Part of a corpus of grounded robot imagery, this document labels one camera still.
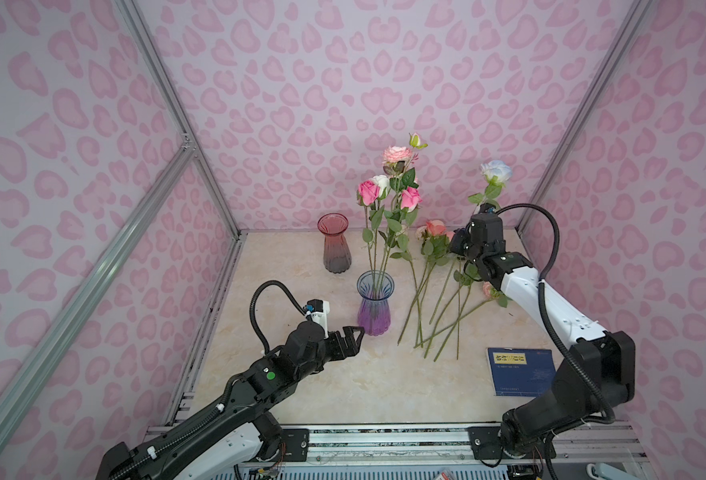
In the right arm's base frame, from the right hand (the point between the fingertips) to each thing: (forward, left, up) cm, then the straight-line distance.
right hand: (459, 231), depth 84 cm
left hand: (-27, +28, -8) cm, 40 cm away
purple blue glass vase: (-14, +23, -8) cm, 29 cm away
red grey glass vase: (+5, +36, -18) cm, 41 cm away
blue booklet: (-30, -17, -25) cm, 43 cm away
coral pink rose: (+15, +1, -20) cm, 25 cm away
